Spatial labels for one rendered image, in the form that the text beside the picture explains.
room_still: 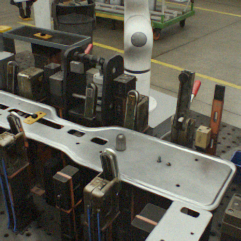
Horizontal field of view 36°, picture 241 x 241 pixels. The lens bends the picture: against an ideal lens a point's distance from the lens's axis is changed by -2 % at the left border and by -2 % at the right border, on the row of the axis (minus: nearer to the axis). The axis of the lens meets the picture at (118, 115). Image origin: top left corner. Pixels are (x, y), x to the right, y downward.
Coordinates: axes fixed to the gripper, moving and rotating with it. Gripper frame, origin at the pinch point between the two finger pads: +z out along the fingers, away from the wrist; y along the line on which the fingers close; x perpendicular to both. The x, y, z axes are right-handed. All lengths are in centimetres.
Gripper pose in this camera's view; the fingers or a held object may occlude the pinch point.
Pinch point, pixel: (25, 12)
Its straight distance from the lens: 167.0
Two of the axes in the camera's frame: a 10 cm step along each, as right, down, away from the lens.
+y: -8.2, 2.8, -5.0
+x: 5.7, 4.0, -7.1
